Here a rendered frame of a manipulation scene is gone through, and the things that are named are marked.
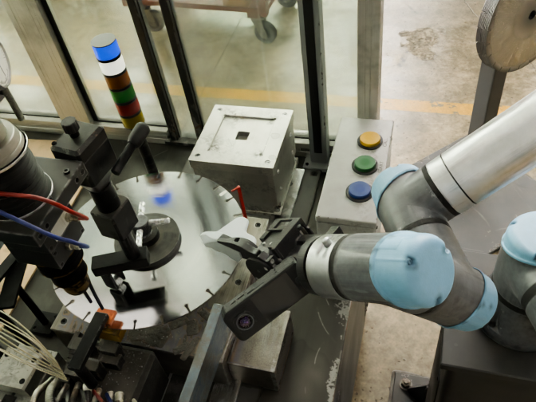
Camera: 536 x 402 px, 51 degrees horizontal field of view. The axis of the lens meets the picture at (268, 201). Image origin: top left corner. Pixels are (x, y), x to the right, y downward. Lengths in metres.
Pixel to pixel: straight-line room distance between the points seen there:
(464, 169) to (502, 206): 1.56
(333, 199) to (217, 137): 0.30
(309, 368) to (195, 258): 0.28
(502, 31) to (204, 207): 1.00
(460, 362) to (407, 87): 1.91
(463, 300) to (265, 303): 0.22
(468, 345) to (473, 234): 1.12
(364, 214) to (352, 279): 0.43
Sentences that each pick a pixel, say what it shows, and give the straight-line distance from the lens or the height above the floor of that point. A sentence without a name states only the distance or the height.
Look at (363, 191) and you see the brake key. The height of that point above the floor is 0.91.
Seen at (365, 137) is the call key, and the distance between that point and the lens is 1.14.
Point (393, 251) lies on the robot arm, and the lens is 0.56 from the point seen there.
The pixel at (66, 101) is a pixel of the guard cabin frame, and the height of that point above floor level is 0.86.
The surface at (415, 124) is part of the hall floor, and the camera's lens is 2.57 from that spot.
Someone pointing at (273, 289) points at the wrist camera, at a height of 1.10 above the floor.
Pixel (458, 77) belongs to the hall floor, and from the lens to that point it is 2.86.
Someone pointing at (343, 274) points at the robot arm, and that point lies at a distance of 0.60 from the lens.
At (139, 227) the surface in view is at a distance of 0.92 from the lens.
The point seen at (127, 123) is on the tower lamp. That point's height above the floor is 0.98.
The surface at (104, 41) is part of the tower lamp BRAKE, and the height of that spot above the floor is 1.16.
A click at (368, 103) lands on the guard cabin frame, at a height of 0.92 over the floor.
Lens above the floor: 1.67
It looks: 47 degrees down
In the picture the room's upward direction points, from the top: 10 degrees counter-clockwise
